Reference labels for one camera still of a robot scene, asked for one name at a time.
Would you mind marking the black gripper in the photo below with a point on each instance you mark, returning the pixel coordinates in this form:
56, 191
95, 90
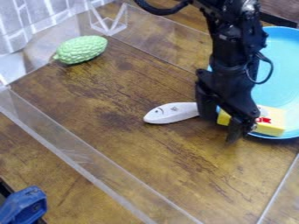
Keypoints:
224, 87

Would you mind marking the yellow butter block toy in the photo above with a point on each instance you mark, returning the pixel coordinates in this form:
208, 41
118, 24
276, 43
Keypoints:
270, 124

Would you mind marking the white wooden fish toy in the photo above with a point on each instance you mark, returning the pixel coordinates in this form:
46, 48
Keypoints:
171, 113

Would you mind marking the blue round plastic tray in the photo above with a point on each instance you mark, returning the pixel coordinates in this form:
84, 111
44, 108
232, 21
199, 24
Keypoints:
276, 87

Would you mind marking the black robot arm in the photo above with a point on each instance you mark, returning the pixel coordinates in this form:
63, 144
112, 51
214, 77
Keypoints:
235, 31

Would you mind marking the green bumpy gourd toy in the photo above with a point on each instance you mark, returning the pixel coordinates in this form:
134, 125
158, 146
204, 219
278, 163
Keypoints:
80, 49

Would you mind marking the clear acrylic barrier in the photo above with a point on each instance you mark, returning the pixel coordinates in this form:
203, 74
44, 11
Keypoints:
139, 198

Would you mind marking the white checkered cloth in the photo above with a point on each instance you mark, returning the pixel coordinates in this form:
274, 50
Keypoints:
24, 17

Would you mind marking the clear acrylic corner bracket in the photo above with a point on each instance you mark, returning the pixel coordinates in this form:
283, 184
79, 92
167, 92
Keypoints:
107, 16

